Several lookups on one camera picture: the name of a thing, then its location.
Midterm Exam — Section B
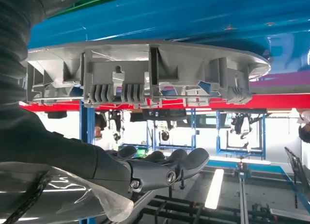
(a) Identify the blue metal shelf rack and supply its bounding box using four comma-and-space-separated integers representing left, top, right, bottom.
28, 0, 310, 224

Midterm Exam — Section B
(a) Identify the black braided cable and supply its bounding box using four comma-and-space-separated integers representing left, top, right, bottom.
3, 172, 53, 224

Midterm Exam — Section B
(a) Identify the shiny silver film-wrapped panel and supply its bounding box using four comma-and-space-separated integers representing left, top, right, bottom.
0, 161, 134, 224

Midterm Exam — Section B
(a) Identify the red barrier tape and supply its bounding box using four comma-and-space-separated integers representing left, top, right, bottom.
19, 93, 310, 113

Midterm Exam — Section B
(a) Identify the blue background rack frame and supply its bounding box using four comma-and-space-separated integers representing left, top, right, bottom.
145, 108, 197, 152
215, 111, 267, 160

